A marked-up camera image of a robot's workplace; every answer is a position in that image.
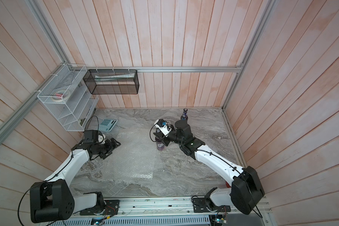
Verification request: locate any light blue desk calculator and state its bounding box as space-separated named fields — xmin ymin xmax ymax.
xmin=99 ymin=118 xmax=118 ymax=132

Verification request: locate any clear bubble wrap sheet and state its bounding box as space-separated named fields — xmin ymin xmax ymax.
xmin=101 ymin=129 xmax=164 ymax=183

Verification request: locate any white mesh wall shelf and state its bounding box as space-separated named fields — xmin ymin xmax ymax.
xmin=37 ymin=64 xmax=99 ymax=132

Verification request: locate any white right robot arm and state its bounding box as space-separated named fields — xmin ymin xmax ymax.
xmin=153 ymin=119 xmax=265 ymax=215

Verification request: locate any dark purple bottle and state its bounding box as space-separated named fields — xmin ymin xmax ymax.
xmin=180 ymin=108 xmax=188 ymax=121

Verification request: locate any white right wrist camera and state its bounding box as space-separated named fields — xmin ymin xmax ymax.
xmin=154 ymin=119 xmax=172 ymax=137

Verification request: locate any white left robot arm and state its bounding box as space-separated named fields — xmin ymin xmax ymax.
xmin=29 ymin=130 xmax=121 ymax=223

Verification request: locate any black mesh wall basket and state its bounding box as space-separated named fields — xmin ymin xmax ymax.
xmin=83 ymin=69 xmax=139 ymax=95

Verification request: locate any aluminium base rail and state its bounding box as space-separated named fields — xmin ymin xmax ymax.
xmin=36 ymin=194 xmax=275 ymax=226

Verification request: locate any tape roll on shelf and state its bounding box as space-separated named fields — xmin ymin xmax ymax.
xmin=50 ymin=90 xmax=71 ymax=103

